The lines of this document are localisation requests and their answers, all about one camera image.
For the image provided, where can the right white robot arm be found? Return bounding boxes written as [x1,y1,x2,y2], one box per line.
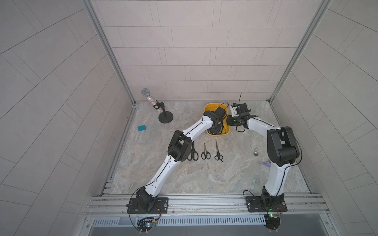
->
[226,115,300,213]

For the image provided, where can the teal sponge block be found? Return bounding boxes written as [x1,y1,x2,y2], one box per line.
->
[137,125,146,131]

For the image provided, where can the yellow plastic storage box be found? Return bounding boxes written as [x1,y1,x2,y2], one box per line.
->
[204,102,230,136]

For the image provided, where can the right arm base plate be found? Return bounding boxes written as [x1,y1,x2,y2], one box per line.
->
[245,194,287,214]

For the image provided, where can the left green circuit board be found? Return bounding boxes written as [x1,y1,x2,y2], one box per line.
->
[137,217,157,234]

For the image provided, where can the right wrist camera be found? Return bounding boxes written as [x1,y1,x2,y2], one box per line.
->
[231,103,257,119]

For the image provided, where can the green circuit board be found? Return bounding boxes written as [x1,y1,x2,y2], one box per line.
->
[264,214,281,231]
[137,217,157,234]

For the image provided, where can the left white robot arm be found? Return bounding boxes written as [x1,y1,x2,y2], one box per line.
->
[136,105,227,212]

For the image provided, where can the right green circuit board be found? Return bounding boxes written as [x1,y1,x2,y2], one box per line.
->
[264,214,281,231]

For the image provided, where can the glitter microphone on stand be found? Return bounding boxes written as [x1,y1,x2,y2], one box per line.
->
[141,88,173,124]

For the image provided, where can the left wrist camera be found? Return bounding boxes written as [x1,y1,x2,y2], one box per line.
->
[213,106,227,120]

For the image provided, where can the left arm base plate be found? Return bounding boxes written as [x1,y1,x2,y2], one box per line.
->
[127,197,169,214]

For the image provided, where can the aluminium mounting rail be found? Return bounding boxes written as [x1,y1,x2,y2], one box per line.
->
[83,193,330,217]

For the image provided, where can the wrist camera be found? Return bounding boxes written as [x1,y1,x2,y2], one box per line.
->
[231,103,257,119]
[213,106,227,120]

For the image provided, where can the large black scissors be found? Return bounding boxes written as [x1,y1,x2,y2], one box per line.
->
[188,141,199,161]

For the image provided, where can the purple toy figure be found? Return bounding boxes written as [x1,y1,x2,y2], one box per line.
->
[260,161,271,167]

